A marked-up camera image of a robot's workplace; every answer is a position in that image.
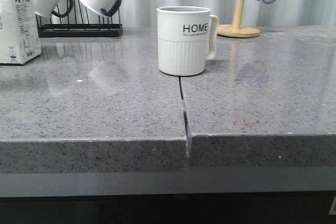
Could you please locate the white blue milk carton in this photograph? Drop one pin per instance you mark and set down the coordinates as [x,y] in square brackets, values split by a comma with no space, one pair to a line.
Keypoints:
[19,35]

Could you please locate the white HOME ribbed mug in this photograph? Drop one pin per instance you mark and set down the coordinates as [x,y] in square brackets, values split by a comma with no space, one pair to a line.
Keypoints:
[187,37]

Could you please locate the black wire mug rack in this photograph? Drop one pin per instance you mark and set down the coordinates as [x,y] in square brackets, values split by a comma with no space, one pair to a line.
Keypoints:
[80,22]

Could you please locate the wooden mug tree stand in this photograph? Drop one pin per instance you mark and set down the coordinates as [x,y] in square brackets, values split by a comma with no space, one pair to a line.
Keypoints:
[236,30]

